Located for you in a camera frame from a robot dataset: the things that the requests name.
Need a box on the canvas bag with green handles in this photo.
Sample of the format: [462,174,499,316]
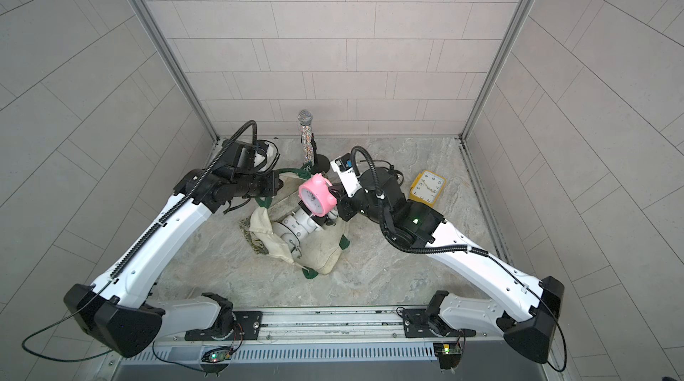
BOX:
[240,169,350,279]

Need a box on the pink twin-bell alarm clock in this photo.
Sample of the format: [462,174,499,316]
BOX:
[299,174,338,217]

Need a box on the rhinestone stand with black base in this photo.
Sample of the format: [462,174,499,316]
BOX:
[297,109,331,174]

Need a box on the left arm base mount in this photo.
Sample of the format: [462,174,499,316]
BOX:
[185,311,263,342]

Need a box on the yellow square alarm clock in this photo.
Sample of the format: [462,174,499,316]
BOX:
[409,170,446,207]

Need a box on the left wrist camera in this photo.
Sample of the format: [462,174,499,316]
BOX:
[217,140,280,174]

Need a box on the aluminium rail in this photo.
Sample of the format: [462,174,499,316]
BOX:
[100,303,551,350]

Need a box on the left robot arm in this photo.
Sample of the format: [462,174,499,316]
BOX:
[64,169,283,358]

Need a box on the left green circuit board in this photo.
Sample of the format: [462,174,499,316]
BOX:
[201,347,233,364]

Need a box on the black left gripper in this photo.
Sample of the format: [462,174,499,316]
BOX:
[232,168,288,197]

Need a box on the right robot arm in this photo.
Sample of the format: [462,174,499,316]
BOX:
[333,166,565,364]

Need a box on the right circuit board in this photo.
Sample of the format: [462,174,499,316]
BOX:
[433,342,463,370]

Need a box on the black and white alarm clock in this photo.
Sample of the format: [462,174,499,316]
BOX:
[272,208,338,258]

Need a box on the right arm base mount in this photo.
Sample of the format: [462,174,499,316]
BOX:
[395,290,477,339]

